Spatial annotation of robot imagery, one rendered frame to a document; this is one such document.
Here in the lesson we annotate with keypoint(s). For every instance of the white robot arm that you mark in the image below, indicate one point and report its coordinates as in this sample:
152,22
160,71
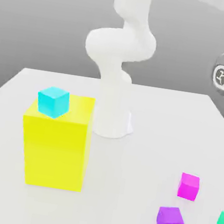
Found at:
121,48

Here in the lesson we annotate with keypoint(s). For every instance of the small cyan cube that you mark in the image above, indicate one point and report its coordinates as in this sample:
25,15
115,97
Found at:
53,102

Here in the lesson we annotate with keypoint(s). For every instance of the small magenta cube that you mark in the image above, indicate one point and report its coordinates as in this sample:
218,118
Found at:
188,187

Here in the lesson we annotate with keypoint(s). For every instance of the small purple cube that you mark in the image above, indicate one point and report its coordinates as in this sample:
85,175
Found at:
169,221

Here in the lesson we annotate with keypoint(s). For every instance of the large yellow box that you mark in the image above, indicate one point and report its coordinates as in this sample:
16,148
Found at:
55,152

